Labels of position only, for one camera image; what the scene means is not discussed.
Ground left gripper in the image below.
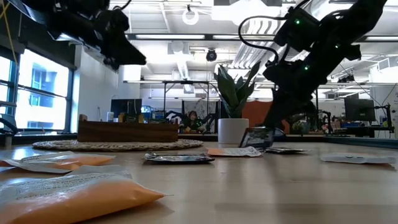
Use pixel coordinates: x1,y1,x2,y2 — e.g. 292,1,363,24
92,8,147,71

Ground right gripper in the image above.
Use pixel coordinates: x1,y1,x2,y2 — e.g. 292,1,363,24
262,58,318,129

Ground white ring ceiling lamp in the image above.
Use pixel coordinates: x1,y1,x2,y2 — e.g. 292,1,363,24
182,7,200,26

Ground orange room partition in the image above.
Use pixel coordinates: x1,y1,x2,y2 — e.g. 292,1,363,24
241,100,292,134

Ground person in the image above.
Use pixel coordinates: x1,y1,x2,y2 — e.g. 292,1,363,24
182,110,208,134

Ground dark foil tea packet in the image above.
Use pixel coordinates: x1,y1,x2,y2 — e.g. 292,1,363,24
265,147,309,154
238,126,276,149
142,152,216,166

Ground black computer monitor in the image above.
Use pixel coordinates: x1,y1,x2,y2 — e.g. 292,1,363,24
110,98,143,118
344,98,376,123

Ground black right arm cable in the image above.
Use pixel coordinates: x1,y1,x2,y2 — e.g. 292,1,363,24
238,15,292,67

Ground round woven straw placemat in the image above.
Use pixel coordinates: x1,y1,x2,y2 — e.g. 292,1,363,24
32,138,205,152

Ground wooden tea organizer box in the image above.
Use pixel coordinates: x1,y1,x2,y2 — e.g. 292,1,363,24
76,114,180,143

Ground large office window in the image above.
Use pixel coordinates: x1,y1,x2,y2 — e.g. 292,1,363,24
0,49,74,133

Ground long linear ceiling light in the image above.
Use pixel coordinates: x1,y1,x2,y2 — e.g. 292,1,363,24
126,33,398,42

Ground snake plant in white pot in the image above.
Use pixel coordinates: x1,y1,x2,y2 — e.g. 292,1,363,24
213,60,262,145

